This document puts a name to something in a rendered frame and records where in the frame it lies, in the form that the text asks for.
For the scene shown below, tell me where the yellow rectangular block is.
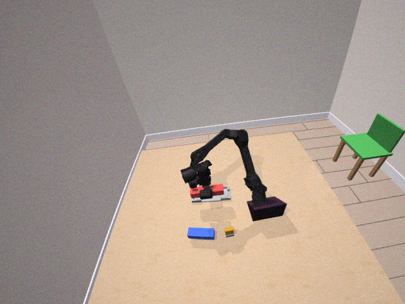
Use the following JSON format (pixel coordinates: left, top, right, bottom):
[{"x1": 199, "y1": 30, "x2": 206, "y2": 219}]
[{"x1": 225, "y1": 226, "x2": 234, "y2": 235}]

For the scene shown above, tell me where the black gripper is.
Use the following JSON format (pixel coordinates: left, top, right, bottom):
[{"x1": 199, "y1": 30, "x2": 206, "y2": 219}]
[{"x1": 198, "y1": 169, "x2": 213, "y2": 200}]

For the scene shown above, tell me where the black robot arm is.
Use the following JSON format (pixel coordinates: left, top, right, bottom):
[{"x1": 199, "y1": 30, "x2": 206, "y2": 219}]
[{"x1": 180, "y1": 129, "x2": 268, "y2": 205}]

